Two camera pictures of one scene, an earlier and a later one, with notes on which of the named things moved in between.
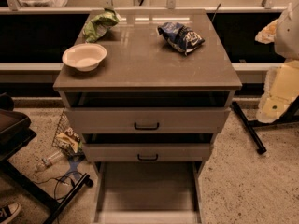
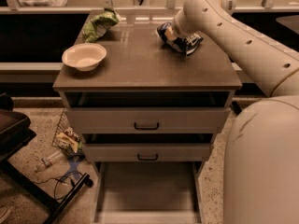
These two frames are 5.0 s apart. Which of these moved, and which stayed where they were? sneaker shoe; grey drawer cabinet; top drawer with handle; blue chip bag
Moved: sneaker shoe
Stayed: grey drawer cabinet; top drawer with handle; blue chip bag
